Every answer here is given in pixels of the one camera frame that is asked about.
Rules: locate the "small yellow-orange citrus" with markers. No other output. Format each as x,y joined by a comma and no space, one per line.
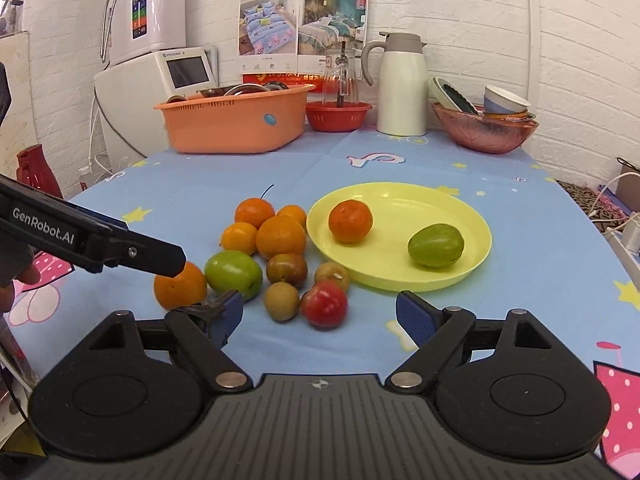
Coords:
241,237

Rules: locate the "white thermos jug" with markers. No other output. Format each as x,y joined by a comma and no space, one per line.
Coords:
402,83

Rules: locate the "brown kiwi fruit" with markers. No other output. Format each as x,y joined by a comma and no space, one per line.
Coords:
281,301
332,271

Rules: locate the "orange with black stem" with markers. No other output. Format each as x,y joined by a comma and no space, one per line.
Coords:
255,210

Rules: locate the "red vase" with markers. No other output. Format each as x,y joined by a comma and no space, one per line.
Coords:
34,170

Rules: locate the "brown kiwi fruit back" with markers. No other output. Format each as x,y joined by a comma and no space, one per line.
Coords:
332,271

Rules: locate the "glass pitcher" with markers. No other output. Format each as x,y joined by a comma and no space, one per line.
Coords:
340,86

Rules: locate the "brown-red plum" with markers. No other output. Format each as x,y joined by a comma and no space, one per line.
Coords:
290,268

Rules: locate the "dark orange tangerine on plate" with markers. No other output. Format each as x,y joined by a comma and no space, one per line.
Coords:
350,221

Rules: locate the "person's left hand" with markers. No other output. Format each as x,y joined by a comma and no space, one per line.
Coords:
17,264

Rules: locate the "green apple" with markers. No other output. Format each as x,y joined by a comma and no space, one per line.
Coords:
233,270

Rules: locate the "large orange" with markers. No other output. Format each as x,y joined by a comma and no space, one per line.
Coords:
280,235

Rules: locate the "white charger with cable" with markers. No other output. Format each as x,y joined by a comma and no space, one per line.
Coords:
627,233

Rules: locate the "brown kiwi fruit front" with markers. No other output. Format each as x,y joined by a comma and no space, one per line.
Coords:
281,301

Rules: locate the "white dish in bowl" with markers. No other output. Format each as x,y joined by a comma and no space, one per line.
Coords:
450,98

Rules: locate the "metal bowls in basket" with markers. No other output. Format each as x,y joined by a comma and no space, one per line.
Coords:
237,90

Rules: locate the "bedding calendar poster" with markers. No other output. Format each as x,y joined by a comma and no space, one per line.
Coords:
290,39

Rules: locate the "brown cardboard box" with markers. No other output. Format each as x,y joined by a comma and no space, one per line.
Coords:
628,187

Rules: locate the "white water purifier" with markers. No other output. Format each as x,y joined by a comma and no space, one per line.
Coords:
139,27

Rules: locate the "yellow plastic plate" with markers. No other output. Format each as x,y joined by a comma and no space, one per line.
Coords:
399,210

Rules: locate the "white countertop appliance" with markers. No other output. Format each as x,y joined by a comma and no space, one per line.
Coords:
127,95

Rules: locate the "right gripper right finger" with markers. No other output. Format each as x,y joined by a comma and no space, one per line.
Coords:
440,336

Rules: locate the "white blue ceramic bowl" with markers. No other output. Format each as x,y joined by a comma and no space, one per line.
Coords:
503,102

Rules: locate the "red apple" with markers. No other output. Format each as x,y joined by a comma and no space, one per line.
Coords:
325,305

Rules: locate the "orange plastic basket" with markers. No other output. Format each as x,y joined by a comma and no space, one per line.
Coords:
250,123

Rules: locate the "red plastic bowl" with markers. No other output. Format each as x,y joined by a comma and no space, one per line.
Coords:
329,118

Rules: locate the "green fruit on plate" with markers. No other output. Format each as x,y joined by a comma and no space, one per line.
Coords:
437,246

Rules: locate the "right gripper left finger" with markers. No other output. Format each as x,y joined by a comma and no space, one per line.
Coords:
200,332

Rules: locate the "pink glass bowl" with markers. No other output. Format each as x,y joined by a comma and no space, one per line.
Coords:
485,135

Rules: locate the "small orange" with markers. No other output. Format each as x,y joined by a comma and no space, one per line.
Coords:
294,212

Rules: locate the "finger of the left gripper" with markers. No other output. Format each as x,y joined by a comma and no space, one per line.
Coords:
145,254

